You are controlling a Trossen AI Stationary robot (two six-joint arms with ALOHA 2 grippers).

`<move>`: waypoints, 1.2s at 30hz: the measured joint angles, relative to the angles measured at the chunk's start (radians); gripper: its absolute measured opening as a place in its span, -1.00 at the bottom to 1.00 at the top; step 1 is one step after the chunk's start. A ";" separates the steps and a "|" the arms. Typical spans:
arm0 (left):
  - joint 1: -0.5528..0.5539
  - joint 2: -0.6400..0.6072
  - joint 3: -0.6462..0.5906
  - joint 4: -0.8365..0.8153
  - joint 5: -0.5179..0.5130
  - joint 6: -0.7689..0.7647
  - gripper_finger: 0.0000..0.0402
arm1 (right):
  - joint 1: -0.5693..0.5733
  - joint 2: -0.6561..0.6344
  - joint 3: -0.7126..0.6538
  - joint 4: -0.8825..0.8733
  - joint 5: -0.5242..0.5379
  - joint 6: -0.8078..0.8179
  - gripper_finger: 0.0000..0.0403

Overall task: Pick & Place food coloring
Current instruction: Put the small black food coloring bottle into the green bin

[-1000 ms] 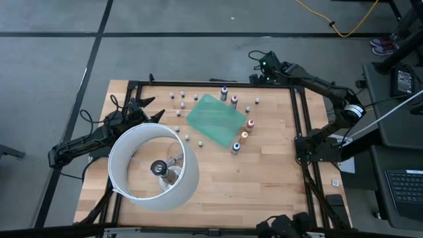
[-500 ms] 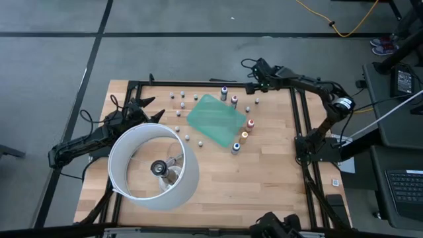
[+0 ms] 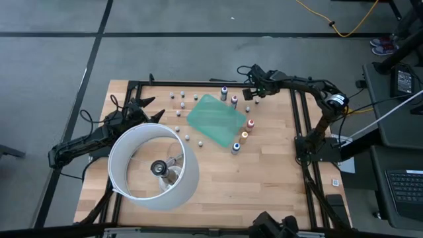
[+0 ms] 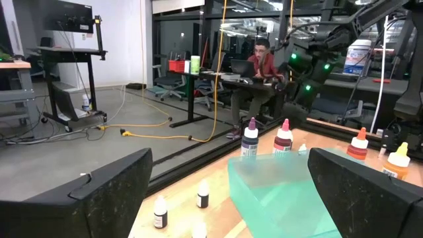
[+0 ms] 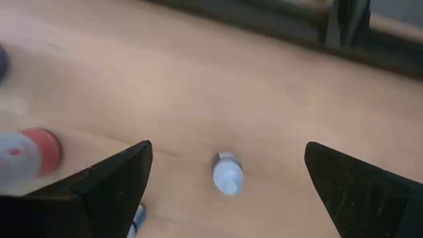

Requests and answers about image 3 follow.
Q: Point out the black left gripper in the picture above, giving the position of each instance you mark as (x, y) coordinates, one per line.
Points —
(136, 113)

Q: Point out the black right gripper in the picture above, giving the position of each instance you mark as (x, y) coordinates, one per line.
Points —
(264, 86)

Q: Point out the large pink coloring bottle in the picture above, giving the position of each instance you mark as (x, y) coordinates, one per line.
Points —
(234, 100)

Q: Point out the large purple coloring bottle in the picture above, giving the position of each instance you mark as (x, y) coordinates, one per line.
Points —
(224, 94)

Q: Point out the large red coloring bottle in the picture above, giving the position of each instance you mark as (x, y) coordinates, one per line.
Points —
(250, 125)

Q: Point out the large yellow coloring bottle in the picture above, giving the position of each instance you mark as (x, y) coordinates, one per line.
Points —
(244, 137)

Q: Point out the large blue coloring bottle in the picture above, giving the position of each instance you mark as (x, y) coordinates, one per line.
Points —
(235, 148)

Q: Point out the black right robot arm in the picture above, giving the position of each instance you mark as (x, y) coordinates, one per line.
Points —
(310, 86)

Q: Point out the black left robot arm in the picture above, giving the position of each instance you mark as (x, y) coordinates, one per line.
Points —
(79, 143)

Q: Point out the green translucent plastic tray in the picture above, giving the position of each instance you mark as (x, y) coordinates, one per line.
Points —
(215, 120)

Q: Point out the white lamp shade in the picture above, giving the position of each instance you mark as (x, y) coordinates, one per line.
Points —
(186, 185)

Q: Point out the black floor outlet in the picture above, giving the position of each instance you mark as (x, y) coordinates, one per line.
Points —
(360, 84)

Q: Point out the black desk support beam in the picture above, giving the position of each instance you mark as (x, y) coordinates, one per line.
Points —
(360, 143)

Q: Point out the small white tag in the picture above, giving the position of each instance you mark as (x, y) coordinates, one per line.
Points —
(335, 183)

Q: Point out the black bulky object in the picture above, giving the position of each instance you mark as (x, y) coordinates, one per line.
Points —
(267, 226)

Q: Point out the black flat rounded device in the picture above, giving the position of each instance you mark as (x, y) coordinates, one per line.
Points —
(335, 201)

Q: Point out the person's shoe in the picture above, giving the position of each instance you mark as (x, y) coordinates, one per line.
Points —
(383, 50)
(380, 41)

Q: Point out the grey chair base leg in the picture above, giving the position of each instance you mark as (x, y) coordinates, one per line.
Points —
(10, 151)

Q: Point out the black desk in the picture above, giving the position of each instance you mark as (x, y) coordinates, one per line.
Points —
(380, 198)
(396, 132)

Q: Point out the thick black desk leg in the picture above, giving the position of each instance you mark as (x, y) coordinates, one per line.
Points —
(396, 54)

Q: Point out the black power adapter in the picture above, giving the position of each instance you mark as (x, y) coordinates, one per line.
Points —
(404, 82)

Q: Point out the black rig crossbar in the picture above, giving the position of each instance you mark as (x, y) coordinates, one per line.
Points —
(49, 233)

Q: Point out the thin black stand leg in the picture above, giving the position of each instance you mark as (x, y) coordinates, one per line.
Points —
(395, 10)

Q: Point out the grey desk caster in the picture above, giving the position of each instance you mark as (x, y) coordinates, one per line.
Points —
(377, 215)

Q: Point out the black keyboard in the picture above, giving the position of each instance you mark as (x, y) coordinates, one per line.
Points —
(408, 191)

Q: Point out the black frame clamp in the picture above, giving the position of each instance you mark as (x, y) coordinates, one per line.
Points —
(151, 78)

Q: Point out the black aluminium table frame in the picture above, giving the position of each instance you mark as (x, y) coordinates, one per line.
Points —
(198, 83)

